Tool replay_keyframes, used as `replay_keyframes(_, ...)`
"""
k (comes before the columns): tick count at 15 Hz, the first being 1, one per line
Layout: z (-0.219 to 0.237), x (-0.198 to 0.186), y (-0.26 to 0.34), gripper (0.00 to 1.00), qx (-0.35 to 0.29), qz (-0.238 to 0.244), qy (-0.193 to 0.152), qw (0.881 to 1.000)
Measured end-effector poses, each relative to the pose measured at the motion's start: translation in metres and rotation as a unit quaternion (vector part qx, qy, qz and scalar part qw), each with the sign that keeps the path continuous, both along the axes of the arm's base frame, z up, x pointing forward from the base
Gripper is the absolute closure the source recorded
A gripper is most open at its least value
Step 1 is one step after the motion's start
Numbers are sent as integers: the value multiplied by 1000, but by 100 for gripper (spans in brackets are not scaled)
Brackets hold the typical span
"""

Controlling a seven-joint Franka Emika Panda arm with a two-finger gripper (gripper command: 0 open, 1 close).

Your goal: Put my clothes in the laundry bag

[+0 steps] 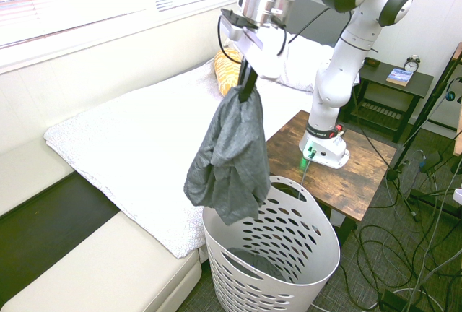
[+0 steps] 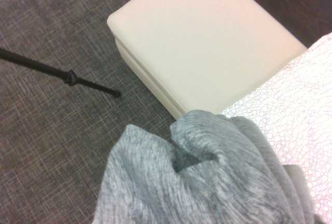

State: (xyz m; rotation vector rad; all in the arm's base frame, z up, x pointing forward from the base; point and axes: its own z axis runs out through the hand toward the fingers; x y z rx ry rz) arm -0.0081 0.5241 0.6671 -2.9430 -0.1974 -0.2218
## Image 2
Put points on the grey heathered shirt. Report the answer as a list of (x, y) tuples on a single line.
[(181, 195)]

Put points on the white circle-print bedspread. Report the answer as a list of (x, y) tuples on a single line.
[(298, 104)]

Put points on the black tripod leg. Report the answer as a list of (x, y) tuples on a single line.
[(70, 78)]

